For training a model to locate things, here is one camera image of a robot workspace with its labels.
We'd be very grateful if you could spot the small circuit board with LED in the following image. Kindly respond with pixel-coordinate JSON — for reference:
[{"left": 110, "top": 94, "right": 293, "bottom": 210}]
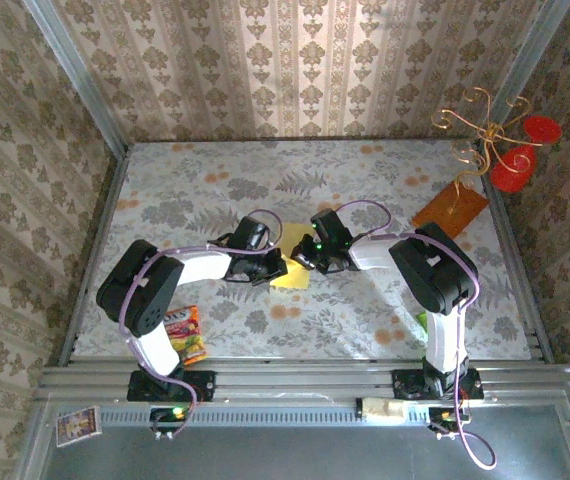
[
  {"left": 148, "top": 405, "right": 190, "bottom": 427},
  {"left": 427, "top": 405, "right": 472, "bottom": 432}
]

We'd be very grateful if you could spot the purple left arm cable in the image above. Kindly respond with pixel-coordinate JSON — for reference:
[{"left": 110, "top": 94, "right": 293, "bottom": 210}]
[{"left": 114, "top": 208, "right": 285, "bottom": 439}]

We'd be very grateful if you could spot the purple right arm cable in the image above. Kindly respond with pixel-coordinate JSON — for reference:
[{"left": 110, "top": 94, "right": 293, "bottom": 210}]
[{"left": 334, "top": 199, "right": 498, "bottom": 471}]

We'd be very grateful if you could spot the grey slotted cable duct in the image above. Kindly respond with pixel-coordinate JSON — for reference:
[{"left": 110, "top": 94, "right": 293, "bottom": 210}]
[{"left": 98, "top": 403, "right": 466, "bottom": 427}]

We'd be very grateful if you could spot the grey metal floor sheet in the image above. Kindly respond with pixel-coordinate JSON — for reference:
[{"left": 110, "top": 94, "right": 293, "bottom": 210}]
[{"left": 14, "top": 402, "right": 570, "bottom": 480}]

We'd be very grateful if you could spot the orange wooden base board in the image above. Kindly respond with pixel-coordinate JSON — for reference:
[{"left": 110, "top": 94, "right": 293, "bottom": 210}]
[{"left": 411, "top": 181, "right": 490, "bottom": 237}]

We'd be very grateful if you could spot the grey metal corner post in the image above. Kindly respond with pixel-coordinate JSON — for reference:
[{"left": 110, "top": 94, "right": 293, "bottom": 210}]
[
  {"left": 488, "top": 0, "right": 570, "bottom": 131},
  {"left": 22, "top": 0, "right": 130, "bottom": 157}
]

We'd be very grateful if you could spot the small picture card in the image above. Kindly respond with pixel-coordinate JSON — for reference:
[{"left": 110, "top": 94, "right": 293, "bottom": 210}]
[{"left": 55, "top": 405, "right": 102, "bottom": 448}]

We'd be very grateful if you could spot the white tape wrapped block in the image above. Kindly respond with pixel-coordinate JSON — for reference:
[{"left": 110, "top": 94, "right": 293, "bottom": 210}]
[{"left": 355, "top": 397, "right": 409, "bottom": 426}]

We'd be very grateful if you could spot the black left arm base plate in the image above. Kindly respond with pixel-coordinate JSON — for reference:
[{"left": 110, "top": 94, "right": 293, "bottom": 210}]
[{"left": 127, "top": 368, "right": 216, "bottom": 403}]

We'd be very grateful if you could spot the floral table cover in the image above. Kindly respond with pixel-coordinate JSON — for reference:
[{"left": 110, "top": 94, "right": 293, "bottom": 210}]
[{"left": 72, "top": 139, "right": 534, "bottom": 361}]

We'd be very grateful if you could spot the fruit candy bag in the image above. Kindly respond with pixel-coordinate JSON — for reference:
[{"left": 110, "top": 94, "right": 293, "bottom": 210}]
[{"left": 164, "top": 304, "right": 210, "bottom": 366}]

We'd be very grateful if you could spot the aluminium rail frame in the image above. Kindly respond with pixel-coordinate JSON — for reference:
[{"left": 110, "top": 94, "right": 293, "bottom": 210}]
[{"left": 32, "top": 142, "right": 570, "bottom": 406}]

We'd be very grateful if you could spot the red disc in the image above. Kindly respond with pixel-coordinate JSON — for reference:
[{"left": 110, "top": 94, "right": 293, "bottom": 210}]
[
  {"left": 489, "top": 145, "right": 538, "bottom": 194},
  {"left": 522, "top": 114, "right": 564, "bottom": 146}
]

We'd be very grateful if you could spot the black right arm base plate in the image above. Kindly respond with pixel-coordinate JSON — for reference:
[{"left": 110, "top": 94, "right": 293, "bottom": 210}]
[{"left": 392, "top": 368, "right": 484, "bottom": 401}]

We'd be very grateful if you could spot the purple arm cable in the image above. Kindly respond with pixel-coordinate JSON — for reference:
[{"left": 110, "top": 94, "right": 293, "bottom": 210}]
[
  {"left": 114, "top": 208, "right": 285, "bottom": 439},
  {"left": 334, "top": 199, "right": 498, "bottom": 471}
]

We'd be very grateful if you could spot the gold wire stand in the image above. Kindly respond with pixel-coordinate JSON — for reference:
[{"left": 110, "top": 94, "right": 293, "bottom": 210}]
[{"left": 431, "top": 87, "right": 546, "bottom": 216}]

